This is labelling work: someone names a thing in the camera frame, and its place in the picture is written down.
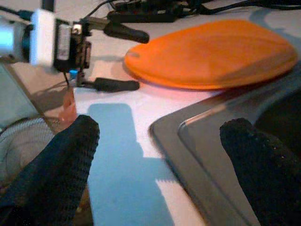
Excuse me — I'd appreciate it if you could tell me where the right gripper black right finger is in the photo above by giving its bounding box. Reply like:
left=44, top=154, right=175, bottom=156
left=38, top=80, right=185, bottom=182
left=220, top=118, right=301, bottom=226

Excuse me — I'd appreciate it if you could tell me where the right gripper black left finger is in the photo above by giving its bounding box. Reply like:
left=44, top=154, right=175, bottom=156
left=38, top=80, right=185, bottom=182
left=0, top=114, right=101, bottom=226

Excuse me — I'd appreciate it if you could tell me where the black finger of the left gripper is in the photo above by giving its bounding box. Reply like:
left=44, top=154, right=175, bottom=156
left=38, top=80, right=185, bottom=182
left=104, top=22, right=151, bottom=44
left=93, top=77, right=141, bottom=93

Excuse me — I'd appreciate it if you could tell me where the black power strip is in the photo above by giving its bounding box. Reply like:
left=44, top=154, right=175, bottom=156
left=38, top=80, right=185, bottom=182
left=107, top=4, right=182, bottom=24

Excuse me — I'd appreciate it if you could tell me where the orange plastic bag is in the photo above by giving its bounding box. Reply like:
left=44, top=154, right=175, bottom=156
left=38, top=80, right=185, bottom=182
left=58, top=89, right=77, bottom=123

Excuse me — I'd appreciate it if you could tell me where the stainless steel sink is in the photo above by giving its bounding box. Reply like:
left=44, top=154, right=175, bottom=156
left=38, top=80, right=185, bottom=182
left=149, top=70, right=301, bottom=226

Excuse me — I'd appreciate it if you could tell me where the orange plastic plate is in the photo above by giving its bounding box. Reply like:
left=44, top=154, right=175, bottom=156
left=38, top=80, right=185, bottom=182
left=124, top=19, right=299, bottom=90

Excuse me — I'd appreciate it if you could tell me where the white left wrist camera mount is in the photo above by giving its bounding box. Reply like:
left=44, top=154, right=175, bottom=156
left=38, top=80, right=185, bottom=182
left=30, top=8, right=57, bottom=67

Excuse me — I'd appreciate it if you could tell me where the wire fan grille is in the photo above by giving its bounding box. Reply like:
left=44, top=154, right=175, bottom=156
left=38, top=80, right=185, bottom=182
left=0, top=117, right=56, bottom=184

